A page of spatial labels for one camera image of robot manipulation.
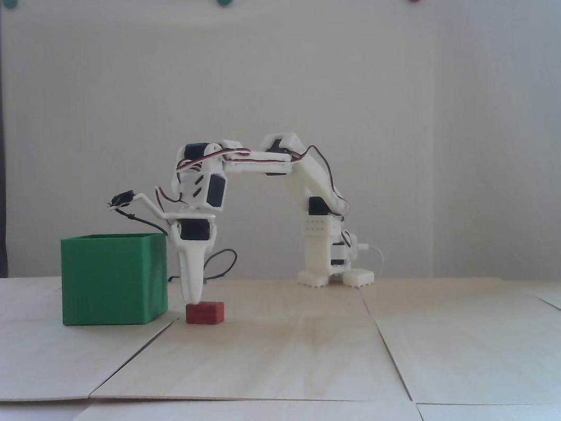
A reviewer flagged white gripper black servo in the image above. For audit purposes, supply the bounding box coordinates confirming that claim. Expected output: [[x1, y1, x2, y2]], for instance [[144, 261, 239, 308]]
[[166, 209, 222, 305]]

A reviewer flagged red rectangular block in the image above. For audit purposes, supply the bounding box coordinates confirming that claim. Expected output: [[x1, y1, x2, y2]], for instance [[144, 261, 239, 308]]
[[185, 300, 226, 327]]

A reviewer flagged green open-top box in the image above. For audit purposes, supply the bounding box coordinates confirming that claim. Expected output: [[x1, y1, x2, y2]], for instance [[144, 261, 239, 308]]
[[57, 230, 172, 330]]

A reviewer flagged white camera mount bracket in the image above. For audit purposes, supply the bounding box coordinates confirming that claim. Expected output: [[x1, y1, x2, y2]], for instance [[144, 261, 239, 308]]
[[134, 191, 188, 225]]

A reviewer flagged thin black camera cable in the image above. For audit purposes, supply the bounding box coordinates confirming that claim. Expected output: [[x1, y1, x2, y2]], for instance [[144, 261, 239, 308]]
[[109, 196, 240, 289]]

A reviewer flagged red white black servo cable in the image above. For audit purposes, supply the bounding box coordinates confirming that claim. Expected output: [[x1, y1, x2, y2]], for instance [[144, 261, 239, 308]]
[[288, 143, 349, 218], [176, 148, 253, 173], [154, 182, 186, 213]]

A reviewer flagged white USB cable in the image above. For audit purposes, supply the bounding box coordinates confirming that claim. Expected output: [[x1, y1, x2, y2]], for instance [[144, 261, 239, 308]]
[[359, 243, 386, 280]]

